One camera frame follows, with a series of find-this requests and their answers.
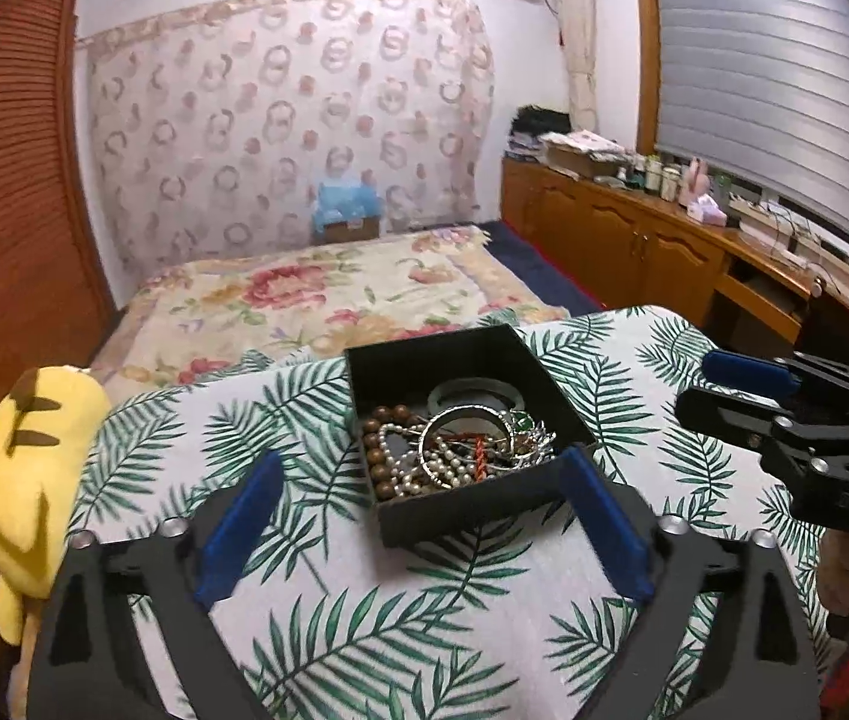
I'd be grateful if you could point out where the floral blanket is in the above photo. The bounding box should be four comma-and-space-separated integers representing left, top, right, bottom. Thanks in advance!
89, 224, 572, 392

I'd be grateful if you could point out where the pink ring pattern curtain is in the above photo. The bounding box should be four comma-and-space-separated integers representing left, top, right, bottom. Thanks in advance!
77, 0, 498, 287

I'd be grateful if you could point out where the pink bunny figure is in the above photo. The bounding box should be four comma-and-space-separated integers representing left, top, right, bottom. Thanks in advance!
682, 157, 711, 203

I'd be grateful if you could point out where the blue plastic bag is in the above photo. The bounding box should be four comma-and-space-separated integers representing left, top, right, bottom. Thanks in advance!
311, 173, 385, 234

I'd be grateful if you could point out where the red cord beaded bracelet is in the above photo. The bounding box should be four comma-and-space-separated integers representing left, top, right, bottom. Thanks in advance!
460, 430, 502, 482

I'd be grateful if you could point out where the silver metal bangle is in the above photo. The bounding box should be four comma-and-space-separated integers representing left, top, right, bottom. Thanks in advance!
418, 404, 520, 479

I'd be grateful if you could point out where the pale green jade bangle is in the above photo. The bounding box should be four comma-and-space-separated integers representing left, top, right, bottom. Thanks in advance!
427, 376, 527, 410

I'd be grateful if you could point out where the grey window blind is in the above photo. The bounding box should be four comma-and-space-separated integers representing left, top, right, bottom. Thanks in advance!
652, 0, 849, 257

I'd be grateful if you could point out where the black jewelry box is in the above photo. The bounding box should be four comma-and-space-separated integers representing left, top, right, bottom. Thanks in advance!
344, 324, 598, 549

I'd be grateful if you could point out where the pink tissue box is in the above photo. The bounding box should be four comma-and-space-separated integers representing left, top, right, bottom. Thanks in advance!
686, 194, 730, 228

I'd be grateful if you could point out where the red cloth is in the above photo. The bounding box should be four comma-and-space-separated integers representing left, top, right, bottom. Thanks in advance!
827, 651, 849, 720

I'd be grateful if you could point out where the brown slatted wardrobe door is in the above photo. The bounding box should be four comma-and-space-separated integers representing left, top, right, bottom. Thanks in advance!
0, 0, 123, 695

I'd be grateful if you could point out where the brown wooden bead bracelet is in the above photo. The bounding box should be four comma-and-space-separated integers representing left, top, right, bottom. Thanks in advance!
359, 404, 434, 503

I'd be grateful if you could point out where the navy bed sheet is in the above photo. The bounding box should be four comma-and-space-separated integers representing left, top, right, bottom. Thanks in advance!
483, 219, 610, 317

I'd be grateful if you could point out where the yellow plush toy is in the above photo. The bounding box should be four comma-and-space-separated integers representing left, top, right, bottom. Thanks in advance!
0, 364, 112, 647

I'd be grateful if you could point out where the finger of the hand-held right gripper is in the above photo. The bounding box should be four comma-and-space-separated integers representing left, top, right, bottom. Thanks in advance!
701, 349, 802, 398
674, 386, 779, 460

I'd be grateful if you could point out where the wooden cabinet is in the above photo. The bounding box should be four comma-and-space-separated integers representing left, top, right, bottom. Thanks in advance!
500, 157, 849, 347

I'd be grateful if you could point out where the white pearl necklace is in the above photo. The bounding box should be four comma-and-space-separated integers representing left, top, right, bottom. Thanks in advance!
360, 420, 487, 497

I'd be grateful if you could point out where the small cardboard box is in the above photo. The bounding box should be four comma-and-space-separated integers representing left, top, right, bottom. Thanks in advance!
322, 217, 381, 244

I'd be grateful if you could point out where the stack of dark clothes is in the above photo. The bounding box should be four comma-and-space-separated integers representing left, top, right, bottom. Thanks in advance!
506, 108, 572, 163

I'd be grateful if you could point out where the white lace curtain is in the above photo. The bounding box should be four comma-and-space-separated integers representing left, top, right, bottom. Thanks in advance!
551, 0, 598, 133

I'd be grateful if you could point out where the cardboard box with papers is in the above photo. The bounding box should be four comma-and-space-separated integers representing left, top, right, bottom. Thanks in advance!
539, 130, 628, 180

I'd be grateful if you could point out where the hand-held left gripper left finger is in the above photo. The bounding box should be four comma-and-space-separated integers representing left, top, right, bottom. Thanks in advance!
26, 449, 287, 720

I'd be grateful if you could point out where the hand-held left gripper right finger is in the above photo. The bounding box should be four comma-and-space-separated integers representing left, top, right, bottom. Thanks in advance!
558, 443, 823, 720

